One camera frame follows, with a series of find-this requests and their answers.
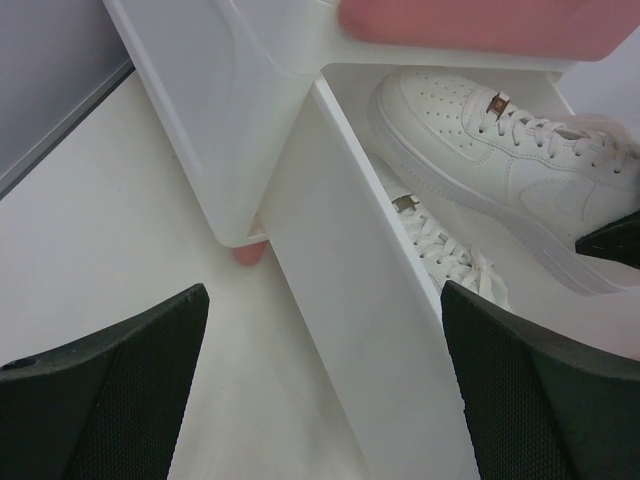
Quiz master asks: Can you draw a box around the white sneaker with metal tag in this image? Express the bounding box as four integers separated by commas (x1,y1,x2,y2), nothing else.
368,66,639,295

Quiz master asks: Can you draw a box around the light pink drawer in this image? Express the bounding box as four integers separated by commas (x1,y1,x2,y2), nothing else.
259,62,640,480

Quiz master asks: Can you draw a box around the white plastic cabinet body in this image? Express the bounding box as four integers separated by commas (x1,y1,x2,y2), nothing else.
106,0,572,247

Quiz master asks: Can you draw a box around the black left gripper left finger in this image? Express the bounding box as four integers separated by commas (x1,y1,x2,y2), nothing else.
1,284,209,479

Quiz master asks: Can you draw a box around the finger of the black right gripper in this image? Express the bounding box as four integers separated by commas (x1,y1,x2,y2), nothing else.
575,210,640,267

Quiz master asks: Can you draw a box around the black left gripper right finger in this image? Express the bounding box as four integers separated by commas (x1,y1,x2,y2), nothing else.
441,281,639,479

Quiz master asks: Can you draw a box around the dark pink upper drawer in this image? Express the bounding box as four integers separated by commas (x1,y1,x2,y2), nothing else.
338,0,639,61

